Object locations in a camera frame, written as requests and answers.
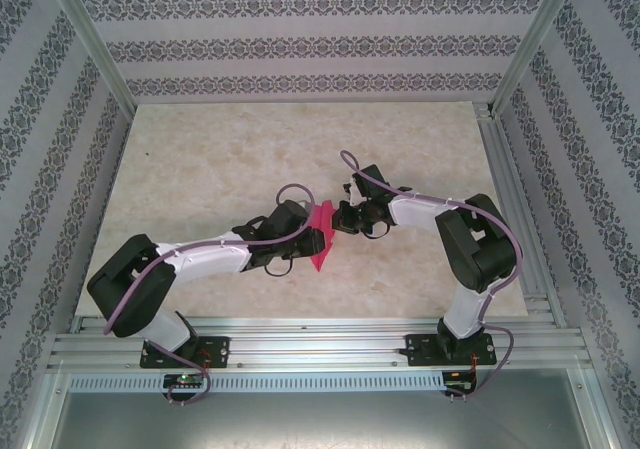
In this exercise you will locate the pink square paper sheet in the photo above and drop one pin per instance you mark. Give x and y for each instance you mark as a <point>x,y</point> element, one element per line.
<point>322,261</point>

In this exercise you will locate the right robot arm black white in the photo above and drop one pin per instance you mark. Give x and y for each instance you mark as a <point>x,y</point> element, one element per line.
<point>480,254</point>

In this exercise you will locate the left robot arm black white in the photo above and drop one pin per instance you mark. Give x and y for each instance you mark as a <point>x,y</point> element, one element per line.
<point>135,294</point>

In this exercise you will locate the left circuit board green light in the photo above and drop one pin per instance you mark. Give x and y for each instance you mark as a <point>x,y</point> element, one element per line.
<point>186,380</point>

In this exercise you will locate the grey metal panel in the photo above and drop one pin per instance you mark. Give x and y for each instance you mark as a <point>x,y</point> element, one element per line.
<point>320,424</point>

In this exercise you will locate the right circuit board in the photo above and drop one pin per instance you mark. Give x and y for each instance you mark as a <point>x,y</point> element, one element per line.
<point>459,375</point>

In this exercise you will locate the aluminium mounting rail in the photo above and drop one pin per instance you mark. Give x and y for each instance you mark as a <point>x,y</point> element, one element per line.
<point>320,341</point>

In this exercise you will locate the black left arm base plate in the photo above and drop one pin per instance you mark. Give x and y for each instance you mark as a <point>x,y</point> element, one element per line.
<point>220,351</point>

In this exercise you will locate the aluminium side rail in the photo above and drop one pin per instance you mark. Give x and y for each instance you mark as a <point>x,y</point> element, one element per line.
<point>520,219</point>

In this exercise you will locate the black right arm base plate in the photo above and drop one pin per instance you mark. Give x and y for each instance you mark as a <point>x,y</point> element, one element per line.
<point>417,351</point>

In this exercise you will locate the aluminium frame post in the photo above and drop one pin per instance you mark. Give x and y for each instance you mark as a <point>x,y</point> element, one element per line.
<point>535,34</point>
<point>596,414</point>
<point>44,414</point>
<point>85,34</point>

